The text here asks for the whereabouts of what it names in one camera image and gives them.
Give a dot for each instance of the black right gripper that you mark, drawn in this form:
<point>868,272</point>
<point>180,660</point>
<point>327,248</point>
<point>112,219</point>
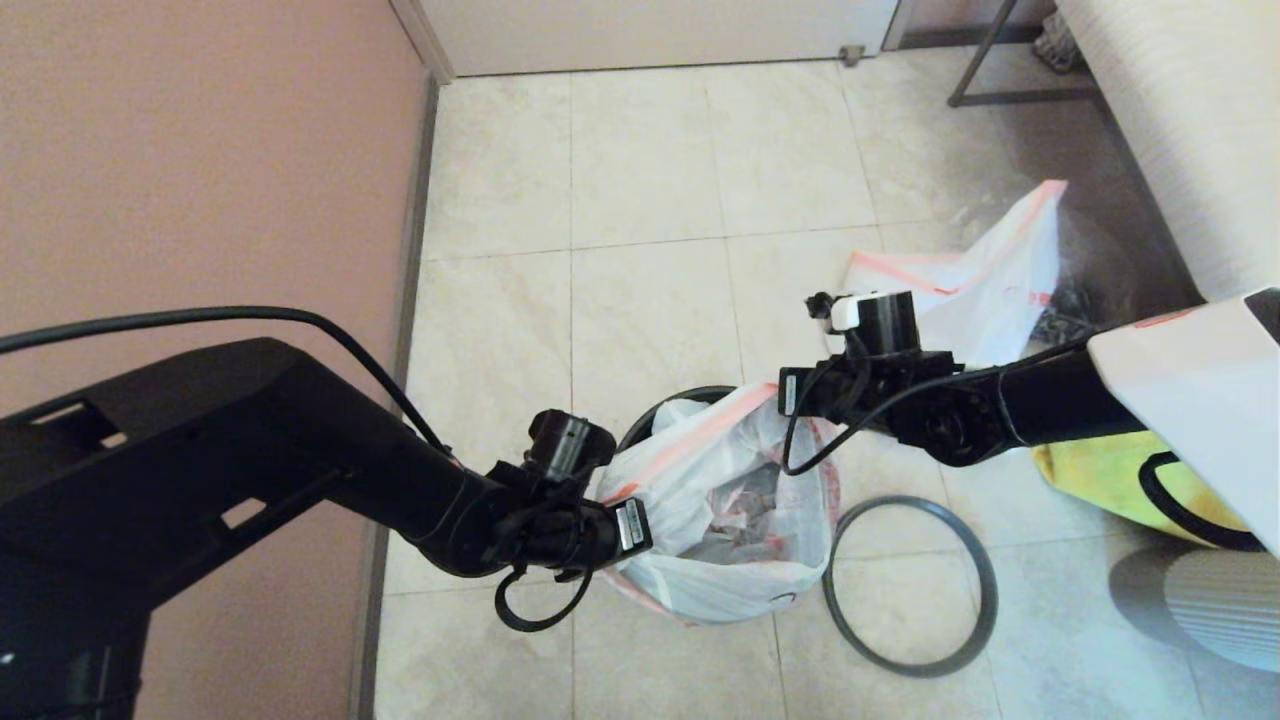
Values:
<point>880,380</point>

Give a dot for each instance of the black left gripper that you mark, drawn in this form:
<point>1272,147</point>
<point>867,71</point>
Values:
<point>570,530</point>

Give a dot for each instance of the fresh white orange-printed bag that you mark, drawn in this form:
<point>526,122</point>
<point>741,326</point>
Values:
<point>700,500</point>

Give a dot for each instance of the white bag pink rim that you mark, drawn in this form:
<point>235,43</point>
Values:
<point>1000,280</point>

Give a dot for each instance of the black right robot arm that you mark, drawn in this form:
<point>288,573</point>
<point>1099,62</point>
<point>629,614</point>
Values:
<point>1180,380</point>

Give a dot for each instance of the black round trash bin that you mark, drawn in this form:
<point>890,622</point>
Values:
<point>660,402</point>

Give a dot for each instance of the clear plastic bag dark contents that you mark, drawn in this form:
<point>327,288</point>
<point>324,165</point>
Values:
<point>1075,300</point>

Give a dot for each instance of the yellow fabric bag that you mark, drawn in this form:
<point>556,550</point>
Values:
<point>1100,480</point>

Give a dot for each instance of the grey baseboard strip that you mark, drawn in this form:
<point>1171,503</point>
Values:
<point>412,250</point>

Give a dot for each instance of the metal door stopper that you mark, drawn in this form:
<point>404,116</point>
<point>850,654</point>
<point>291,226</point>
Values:
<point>852,55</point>

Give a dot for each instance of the small grey patterned item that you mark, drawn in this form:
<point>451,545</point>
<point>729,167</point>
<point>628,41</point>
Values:
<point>1057,42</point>

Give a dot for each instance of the grey ribbed round object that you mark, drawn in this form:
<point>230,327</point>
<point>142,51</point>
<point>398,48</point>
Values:
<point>1210,600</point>

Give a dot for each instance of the beige wooden table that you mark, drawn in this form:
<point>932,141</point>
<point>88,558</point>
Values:
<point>1190,120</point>

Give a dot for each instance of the white door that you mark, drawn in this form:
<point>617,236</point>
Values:
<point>650,35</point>

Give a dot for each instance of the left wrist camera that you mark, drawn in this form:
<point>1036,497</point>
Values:
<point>570,440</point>

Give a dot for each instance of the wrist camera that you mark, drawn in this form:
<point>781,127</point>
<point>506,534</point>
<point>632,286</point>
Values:
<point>570,440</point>
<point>822,305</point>

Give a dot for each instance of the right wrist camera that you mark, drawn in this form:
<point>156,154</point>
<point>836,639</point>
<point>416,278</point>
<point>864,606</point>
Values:
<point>822,305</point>

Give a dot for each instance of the dark metal furniture frame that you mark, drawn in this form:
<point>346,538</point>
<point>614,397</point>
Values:
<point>1020,96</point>

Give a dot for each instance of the white door frame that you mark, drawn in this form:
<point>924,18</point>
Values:
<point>425,45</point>

